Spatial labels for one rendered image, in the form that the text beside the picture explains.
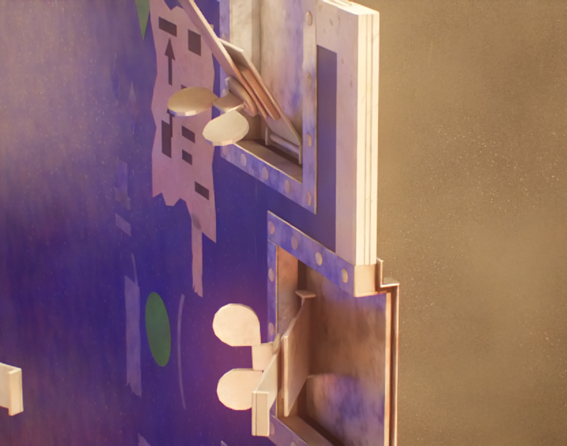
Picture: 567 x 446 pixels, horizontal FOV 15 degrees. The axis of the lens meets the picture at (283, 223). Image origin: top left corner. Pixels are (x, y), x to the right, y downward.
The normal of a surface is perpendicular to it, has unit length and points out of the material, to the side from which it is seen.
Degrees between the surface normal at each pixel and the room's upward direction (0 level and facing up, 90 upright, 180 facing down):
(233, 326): 102
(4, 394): 90
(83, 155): 90
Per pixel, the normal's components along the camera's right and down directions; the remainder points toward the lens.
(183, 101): -0.22, -0.79
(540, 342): 0.40, 0.25
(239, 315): -0.02, 0.47
